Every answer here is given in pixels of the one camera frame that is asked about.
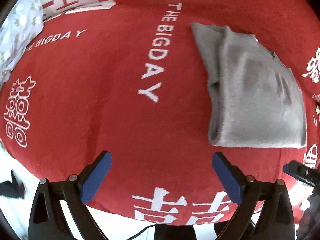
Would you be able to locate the white floral bedsheet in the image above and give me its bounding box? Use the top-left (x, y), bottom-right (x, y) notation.
top-left (1, 0), bottom-right (43, 85)

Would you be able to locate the grey knit sweater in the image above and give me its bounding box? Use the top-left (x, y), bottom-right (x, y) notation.
top-left (191, 23), bottom-right (306, 149)

